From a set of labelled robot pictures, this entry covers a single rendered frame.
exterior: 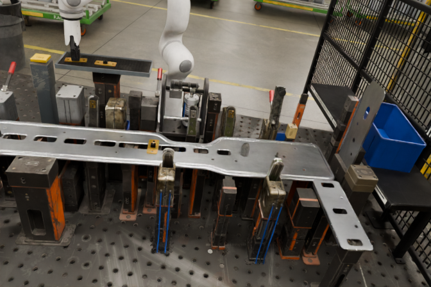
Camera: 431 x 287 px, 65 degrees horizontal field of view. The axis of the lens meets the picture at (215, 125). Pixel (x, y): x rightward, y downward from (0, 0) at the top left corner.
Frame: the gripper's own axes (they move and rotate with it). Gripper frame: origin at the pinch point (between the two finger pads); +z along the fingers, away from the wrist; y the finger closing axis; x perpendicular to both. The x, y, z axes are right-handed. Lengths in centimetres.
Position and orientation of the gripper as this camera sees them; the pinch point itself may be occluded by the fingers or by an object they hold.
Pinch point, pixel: (75, 54)
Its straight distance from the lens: 151.0
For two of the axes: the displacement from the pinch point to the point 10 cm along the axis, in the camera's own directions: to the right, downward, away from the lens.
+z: -1.3, 8.3, 5.4
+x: 9.7, -0.1, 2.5
